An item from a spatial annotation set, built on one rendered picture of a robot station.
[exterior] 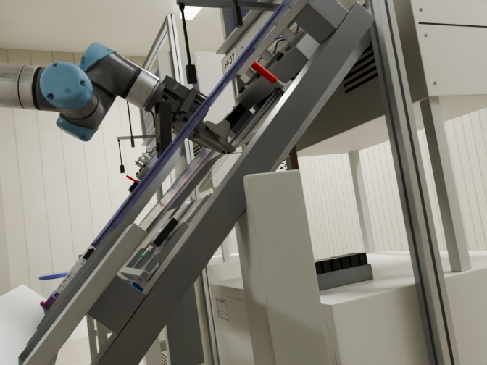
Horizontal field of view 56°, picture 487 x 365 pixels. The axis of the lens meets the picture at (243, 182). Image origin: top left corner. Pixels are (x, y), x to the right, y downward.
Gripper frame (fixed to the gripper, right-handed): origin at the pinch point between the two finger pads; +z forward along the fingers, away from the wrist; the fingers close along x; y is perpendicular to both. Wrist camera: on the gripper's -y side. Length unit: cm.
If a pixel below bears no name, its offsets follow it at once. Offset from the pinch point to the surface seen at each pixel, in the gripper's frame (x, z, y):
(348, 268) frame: -5.7, 35.5, -11.1
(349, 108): 6.4, 26.5, 31.6
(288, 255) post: -53, -2, -26
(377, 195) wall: 242, 197, 133
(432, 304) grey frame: -25, 43, -14
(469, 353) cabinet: -21, 59, -18
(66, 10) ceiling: 330, -121, 164
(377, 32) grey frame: -23.4, 11.6, 30.2
